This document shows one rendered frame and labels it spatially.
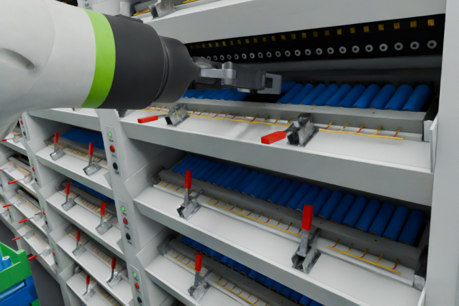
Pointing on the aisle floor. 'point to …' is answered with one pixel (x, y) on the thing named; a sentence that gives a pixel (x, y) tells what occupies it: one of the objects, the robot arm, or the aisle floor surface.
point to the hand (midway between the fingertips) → (259, 82)
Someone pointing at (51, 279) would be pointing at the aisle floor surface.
